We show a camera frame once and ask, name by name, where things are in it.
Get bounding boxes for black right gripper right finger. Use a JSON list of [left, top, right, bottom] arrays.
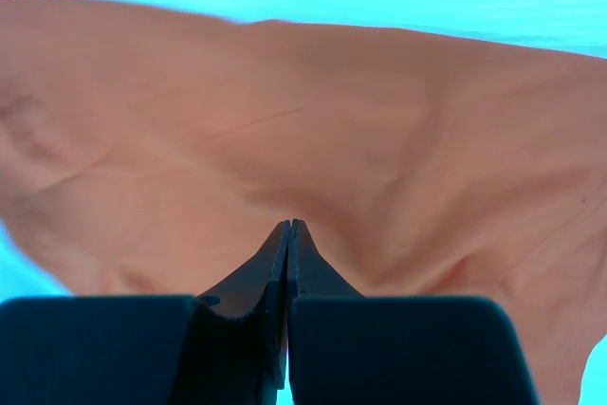
[[287, 220, 539, 405]]

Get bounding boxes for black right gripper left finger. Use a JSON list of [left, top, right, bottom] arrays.
[[1, 221, 290, 404]]

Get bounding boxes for orange t shirt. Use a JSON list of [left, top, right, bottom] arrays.
[[1, 0, 606, 404]]

